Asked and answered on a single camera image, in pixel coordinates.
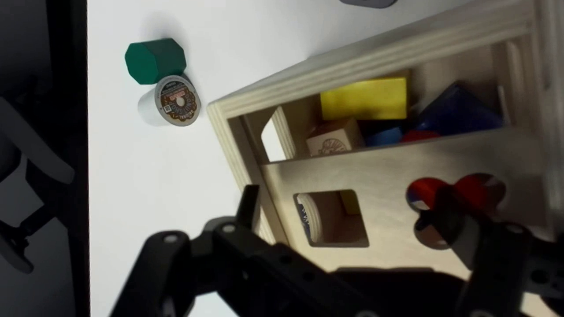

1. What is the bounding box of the green hexagonal block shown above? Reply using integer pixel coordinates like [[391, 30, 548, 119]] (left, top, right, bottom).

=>
[[123, 37, 188, 86]]

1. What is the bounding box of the grey remote control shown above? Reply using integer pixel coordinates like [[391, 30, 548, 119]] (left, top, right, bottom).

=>
[[338, 0, 400, 10]]

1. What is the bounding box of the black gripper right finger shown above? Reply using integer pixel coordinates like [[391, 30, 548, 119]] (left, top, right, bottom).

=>
[[432, 190, 564, 317]]

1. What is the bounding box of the blue toy block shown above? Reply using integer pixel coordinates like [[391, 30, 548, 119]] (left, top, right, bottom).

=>
[[409, 79, 506, 135]]

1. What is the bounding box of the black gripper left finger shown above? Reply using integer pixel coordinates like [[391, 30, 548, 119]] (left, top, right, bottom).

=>
[[109, 183, 356, 317]]

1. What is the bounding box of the wooden sliding lid with holes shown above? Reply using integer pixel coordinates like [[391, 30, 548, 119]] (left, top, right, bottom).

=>
[[259, 123, 557, 278]]

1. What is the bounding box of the printed wooden cube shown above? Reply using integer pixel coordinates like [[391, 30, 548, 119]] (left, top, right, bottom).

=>
[[303, 118, 366, 158]]

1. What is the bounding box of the red toy block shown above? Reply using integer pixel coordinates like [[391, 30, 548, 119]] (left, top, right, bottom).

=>
[[407, 172, 502, 211]]

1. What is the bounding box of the yellow toy block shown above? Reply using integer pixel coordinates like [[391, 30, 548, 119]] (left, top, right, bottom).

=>
[[319, 75, 411, 123]]

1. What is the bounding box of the blue toy cylinder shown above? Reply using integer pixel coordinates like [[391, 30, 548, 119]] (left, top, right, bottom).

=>
[[363, 125, 407, 148]]

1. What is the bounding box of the wooden shape sorter toy box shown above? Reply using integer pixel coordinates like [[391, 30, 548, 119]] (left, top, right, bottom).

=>
[[206, 0, 564, 317]]

